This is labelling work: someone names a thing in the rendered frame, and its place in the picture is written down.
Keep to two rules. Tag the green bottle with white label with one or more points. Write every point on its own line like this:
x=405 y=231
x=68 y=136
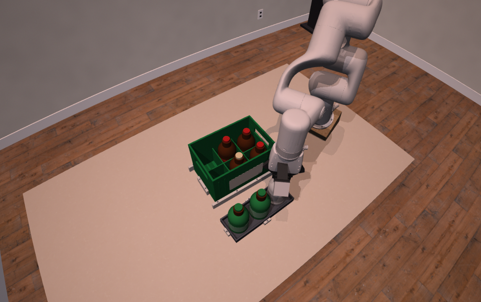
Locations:
x=238 y=218
x=259 y=204

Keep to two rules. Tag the brown bottle with red cap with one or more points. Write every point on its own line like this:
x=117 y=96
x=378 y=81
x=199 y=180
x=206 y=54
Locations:
x=246 y=140
x=258 y=149
x=226 y=149

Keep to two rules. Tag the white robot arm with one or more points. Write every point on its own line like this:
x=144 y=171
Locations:
x=338 y=22

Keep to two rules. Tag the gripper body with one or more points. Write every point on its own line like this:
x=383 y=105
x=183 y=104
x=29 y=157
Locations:
x=294 y=165

